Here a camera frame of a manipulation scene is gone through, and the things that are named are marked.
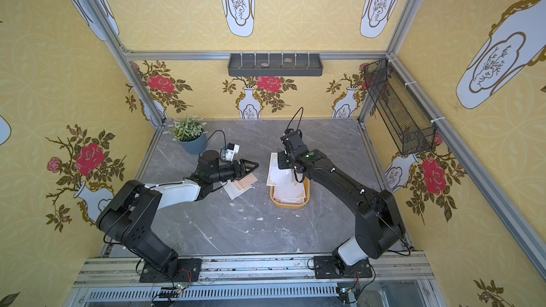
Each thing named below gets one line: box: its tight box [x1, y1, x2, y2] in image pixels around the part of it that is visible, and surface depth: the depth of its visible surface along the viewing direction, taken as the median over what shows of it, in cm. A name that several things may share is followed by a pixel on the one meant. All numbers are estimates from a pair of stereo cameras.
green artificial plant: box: [162, 114, 209, 143], surface depth 97 cm
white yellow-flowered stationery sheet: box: [223, 179, 252, 200], surface depth 94 cm
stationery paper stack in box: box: [273, 181, 306, 204], surface depth 92 cm
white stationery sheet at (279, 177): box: [266, 152, 298, 187], surface depth 87 cm
